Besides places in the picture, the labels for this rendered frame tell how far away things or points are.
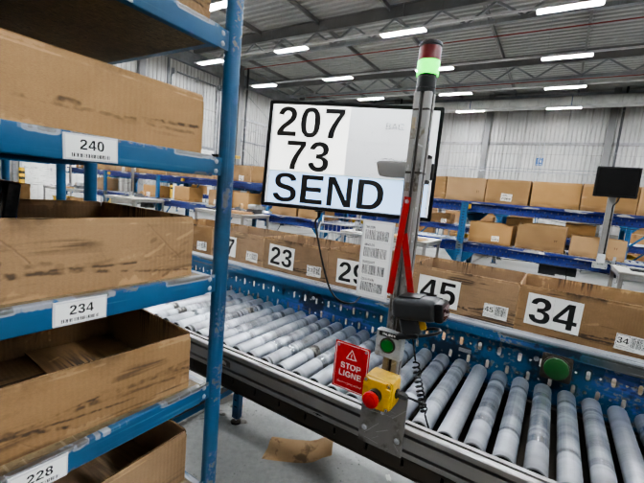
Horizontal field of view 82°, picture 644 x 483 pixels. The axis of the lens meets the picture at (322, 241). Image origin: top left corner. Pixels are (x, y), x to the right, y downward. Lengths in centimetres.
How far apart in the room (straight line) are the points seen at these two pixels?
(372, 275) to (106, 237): 61
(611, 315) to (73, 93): 147
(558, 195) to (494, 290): 456
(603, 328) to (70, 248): 143
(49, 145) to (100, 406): 37
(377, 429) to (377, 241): 49
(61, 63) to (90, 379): 41
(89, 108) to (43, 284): 23
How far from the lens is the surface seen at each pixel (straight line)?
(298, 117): 111
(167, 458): 81
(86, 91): 58
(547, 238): 573
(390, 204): 103
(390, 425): 106
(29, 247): 56
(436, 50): 97
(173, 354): 70
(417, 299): 87
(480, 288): 150
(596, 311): 149
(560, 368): 146
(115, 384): 66
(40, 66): 56
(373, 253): 94
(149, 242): 63
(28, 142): 52
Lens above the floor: 130
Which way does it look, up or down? 7 degrees down
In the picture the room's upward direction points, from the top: 5 degrees clockwise
